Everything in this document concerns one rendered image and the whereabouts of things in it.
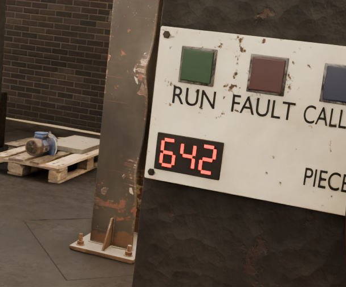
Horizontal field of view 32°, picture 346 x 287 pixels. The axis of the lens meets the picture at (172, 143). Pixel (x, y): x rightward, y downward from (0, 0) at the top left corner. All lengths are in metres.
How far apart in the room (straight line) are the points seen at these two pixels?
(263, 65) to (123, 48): 2.69
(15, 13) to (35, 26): 0.33
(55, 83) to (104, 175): 4.26
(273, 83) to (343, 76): 0.07
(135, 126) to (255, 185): 2.66
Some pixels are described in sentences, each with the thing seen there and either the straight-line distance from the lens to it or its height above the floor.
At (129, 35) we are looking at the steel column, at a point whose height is 1.23.
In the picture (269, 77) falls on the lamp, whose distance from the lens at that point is 0.67.
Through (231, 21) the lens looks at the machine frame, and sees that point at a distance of 0.70.
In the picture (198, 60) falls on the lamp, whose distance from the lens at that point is 0.68.
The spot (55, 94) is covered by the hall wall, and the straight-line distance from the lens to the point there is 7.63.
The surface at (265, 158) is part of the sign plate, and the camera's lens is 0.68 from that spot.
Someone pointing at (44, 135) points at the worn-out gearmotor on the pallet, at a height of 0.33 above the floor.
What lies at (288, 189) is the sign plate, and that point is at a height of 1.08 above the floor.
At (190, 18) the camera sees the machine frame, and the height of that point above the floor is 1.25.
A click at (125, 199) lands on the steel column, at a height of 0.32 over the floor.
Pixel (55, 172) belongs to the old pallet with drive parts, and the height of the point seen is 0.09.
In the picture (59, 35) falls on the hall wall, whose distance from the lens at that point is 7.58.
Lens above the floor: 1.22
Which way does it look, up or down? 10 degrees down
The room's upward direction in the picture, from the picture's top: 7 degrees clockwise
